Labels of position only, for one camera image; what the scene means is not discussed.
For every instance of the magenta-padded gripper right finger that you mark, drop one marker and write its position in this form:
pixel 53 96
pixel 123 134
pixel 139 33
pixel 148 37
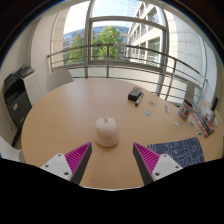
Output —
pixel 163 165

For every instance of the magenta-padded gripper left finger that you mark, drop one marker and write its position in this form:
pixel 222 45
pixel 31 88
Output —
pixel 63 165

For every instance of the pale pink computer mouse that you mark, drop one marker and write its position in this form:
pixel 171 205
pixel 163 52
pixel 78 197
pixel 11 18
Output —
pixel 106 131

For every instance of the blue patterned mouse pad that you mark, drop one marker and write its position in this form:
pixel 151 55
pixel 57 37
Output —
pixel 180 151

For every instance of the white chair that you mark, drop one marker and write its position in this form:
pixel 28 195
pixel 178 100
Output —
pixel 190 91
pixel 59 79
pixel 10 151

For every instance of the red and grey magazine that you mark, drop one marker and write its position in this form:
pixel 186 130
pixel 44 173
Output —
pixel 203 125

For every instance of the mug with red print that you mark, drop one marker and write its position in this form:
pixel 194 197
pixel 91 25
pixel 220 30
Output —
pixel 185 110

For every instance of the small printed can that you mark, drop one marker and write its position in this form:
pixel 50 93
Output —
pixel 211 117

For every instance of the blue marker pen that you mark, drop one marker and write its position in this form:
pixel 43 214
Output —
pixel 139 100

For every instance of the black whiteboard eraser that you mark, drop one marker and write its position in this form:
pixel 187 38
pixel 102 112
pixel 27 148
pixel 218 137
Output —
pixel 134 94

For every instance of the black upright device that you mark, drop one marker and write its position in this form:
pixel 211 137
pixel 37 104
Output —
pixel 214 104

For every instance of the black office printer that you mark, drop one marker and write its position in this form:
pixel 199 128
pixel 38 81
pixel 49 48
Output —
pixel 18 96

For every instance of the metal balcony railing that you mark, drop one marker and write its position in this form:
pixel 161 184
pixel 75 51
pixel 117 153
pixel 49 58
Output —
pixel 110 45

